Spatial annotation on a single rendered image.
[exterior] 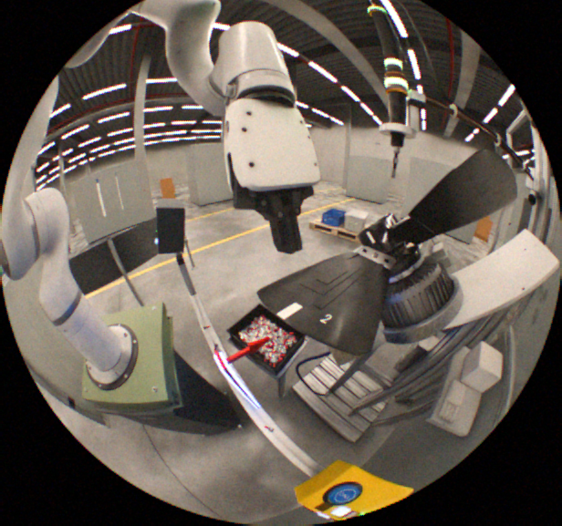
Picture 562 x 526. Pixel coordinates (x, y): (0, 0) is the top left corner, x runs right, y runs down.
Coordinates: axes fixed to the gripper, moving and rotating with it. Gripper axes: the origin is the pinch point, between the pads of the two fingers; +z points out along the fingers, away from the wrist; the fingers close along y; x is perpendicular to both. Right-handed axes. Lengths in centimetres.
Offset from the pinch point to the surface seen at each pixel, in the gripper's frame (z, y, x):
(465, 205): -0.3, 24.6, -19.9
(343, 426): 127, 17, -3
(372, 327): 10.8, 2.5, -9.8
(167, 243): 1, -17, 55
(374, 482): 29.4, -9.6, -24.2
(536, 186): -6, 54, -57
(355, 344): 10.2, -1.0, -9.6
